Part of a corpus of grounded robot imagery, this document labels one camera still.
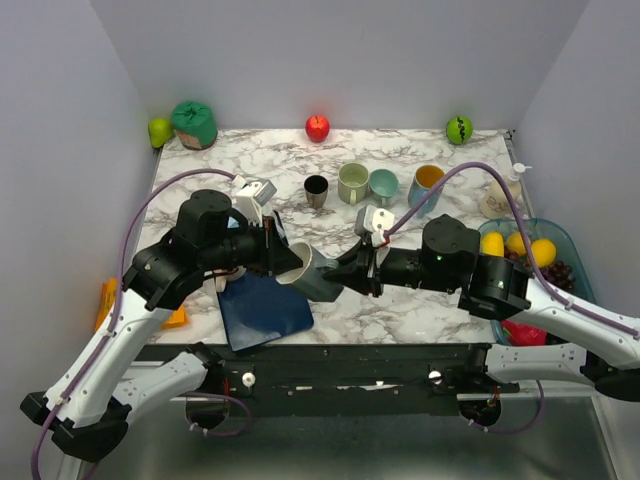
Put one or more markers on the red apple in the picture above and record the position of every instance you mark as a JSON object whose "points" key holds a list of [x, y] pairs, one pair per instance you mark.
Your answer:
{"points": [[317, 128]]}

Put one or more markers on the red dragon fruit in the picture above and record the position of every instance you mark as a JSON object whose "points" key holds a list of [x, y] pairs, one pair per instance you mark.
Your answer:
{"points": [[522, 335]]}

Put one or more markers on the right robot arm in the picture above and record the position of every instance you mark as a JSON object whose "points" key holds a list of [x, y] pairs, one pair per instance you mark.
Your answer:
{"points": [[600, 348]]}

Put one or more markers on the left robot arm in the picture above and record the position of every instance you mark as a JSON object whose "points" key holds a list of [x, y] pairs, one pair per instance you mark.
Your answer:
{"points": [[89, 410]]}

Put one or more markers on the green striped ball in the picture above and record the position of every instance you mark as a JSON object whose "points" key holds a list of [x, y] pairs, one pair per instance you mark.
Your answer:
{"points": [[459, 130]]}

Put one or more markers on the dark purple grapes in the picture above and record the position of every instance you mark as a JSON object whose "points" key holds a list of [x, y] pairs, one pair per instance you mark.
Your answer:
{"points": [[559, 274]]}

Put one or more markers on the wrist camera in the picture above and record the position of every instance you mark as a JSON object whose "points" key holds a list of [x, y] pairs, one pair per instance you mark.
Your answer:
{"points": [[372, 222], [253, 201]]}

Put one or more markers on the light blue small mug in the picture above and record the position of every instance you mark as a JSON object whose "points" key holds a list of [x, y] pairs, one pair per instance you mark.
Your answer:
{"points": [[234, 225]]}

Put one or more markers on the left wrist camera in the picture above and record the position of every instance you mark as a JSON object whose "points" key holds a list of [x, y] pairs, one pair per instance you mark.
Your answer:
{"points": [[253, 201]]}

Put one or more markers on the orange fruit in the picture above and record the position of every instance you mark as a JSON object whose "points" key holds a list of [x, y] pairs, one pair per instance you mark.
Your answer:
{"points": [[515, 244]]}

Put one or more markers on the yellow-green pear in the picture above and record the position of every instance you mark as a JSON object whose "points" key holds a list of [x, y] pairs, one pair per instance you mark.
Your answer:
{"points": [[160, 131]]}

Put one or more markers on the blue mug with gold pattern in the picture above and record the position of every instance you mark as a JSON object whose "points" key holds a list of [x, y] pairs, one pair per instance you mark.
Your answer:
{"points": [[424, 181]]}

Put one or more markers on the dark blue tray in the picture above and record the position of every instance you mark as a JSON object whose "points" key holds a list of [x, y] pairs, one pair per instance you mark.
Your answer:
{"points": [[256, 310]]}

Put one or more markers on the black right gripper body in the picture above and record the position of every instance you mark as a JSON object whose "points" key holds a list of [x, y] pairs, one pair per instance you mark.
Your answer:
{"points": [[376, 262]]}

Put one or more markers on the orange snack bag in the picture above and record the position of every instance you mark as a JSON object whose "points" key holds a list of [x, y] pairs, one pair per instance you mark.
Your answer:
{"points": [[177, 320]]}

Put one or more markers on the cream lotion pump bottle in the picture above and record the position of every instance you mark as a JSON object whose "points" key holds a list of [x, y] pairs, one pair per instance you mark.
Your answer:
{"points": [[494, 204]]}

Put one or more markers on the teal mug with bird picture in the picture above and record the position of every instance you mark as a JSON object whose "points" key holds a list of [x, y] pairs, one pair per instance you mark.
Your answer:
{"points": [[383, 185]]}

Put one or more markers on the pink cup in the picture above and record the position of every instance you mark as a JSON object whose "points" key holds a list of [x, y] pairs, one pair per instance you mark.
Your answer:
{"points": [[223, 277]]}

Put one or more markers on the yellow mango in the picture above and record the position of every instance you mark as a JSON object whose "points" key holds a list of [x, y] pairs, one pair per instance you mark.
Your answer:
{"points": [[493, 244]]}

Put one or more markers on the yellow lemon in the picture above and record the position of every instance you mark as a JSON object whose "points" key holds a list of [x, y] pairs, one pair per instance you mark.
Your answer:
{"points": [[543, 252]]}

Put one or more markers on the green wrapped cylinder package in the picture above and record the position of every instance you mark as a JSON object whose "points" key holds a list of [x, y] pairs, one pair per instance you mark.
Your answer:
{"points": [[195, 125]]}

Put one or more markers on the brown striped mug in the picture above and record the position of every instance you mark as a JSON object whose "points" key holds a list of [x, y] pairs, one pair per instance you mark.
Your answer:
{"points": [[316, 191]]}

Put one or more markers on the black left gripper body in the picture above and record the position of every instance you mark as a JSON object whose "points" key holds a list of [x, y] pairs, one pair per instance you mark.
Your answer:
{"points": [[261, 247]]}

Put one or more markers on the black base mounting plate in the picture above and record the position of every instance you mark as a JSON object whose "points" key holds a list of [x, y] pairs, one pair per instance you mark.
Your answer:
{"points": [[353, 380]]}

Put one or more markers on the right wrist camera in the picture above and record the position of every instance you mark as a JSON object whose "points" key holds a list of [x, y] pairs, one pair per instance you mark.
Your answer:
{"points": [[372, 222]]}

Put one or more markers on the dark teal upside-down mug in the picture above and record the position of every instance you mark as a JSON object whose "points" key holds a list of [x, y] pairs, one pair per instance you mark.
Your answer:
{"points": [[308, 280]]}

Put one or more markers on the pale green mug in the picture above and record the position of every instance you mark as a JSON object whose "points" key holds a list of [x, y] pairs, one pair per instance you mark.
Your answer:
{"points": [[353, 182]]}

